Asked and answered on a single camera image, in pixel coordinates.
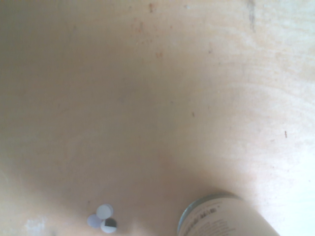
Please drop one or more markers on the seasoning jar with brown lid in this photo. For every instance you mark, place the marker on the seasoning jar with brown lid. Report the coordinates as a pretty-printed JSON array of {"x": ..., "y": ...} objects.
[{"x": 221, "y": 218}]

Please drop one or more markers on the black and white round disc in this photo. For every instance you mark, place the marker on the black and white round disc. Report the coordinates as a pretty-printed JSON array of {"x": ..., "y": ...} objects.
[{"x": 108, "y": 225}]

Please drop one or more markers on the lavender round disc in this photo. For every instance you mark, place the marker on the lavender round disc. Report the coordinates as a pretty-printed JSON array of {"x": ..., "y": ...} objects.
[{"x": 93, "y": 220}]

